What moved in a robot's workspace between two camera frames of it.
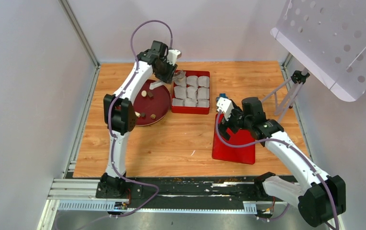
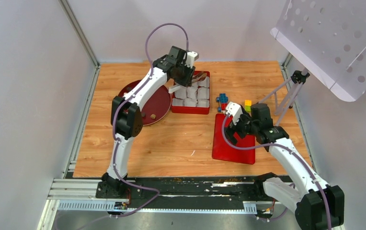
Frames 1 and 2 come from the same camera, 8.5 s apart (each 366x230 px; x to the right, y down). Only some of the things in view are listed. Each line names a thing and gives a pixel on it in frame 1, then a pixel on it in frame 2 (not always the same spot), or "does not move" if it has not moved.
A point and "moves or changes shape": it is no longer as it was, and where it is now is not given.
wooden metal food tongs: (178, 76) moves or changes shape
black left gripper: (172, 72) -> (187, 82)
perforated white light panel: (343, 42) does not move
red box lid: (244, 137) does not move
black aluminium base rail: (243, 194) does not move
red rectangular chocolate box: (192, 95) does not move
